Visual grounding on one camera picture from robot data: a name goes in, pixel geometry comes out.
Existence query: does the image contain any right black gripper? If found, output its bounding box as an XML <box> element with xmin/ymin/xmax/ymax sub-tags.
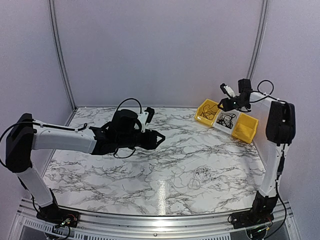
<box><xmin>219</xmin><ymin>96</ymin><xmax>248</xmax><ymax>112</ymax></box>

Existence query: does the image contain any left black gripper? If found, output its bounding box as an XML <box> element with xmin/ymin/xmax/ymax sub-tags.
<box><xmin>117</xmin><ymin>128</ymin><xmax>166</xmax><ymax>150</ymax></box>

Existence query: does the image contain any black earphone cable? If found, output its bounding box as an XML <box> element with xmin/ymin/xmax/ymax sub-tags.
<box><xmin>216</xmin><ymin>112</ymin><xmax>238</xmax><ymax>130</ymax></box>

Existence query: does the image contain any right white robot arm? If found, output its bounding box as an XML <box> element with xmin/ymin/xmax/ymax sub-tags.
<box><xmin>218</xmin><ymin>78</ymin><xmax>296</xmax><ymax>227</ymax></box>

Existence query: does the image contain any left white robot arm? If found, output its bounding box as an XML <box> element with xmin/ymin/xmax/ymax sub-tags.
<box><xmin>0</xmin><ymin>107</ymin><xmax>166</xmax><ymax>223</ymax></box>

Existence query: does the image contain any white bin middle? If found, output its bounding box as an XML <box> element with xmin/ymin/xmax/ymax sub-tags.
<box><xmin>213</xmin><ymin>110</ymin><xmax>241</xmax><ymax>135</ymax></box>

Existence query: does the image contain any yellow bin right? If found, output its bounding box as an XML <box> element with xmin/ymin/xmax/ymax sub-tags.
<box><xmin>231</xmin><ymin>113</ymin><xmax>259</xmax><ymax>144</ymax></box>

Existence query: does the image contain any yellow bin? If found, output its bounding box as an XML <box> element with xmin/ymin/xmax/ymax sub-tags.
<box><xmin>194</xmin><ymin>98</ymin><xmax>220</xmax><ymax>127</ymax></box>
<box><xmin>231</xmin><ymin>113</ymin><xmax>259</xmax><ymax>144</ymax></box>

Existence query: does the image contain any yellow bin left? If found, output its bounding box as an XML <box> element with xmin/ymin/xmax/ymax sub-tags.
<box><xmin>194</xmin><ymin>98</ymin><xmax>220</xmax><ymax>127</ymax></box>

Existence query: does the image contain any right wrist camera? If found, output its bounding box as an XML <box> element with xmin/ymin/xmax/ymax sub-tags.
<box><xmin>220</xmin><ymin>83</ymin><xmax>236</xmax><ymax>99</ymax></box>

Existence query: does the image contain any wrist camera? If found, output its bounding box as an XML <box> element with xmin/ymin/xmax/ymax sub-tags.
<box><xmin>135</xmin><ymin>107</ymin><xmax>155</xmax><ymax>133</ymax></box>
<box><xmin>220</xmin><ymin>83</ymin><xmax>236</xmax><ymax>99</ymax></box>

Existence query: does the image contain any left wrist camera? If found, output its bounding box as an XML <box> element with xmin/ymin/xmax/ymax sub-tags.
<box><xmin>135</xmin><ymin>107</ymin><xmax>155</xmax><ymax>133</ymax></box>

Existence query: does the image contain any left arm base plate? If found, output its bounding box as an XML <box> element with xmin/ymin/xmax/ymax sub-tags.
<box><xmin>36</xmin><ymin>209</ymin><xmax>80</xmax><ymax>228</ymax></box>

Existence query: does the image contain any aluminium front rail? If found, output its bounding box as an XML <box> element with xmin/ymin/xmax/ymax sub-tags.
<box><xmin>8</xmin><ymin>198</ymin><xmax>301</xmax><ymax>240</ymax></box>

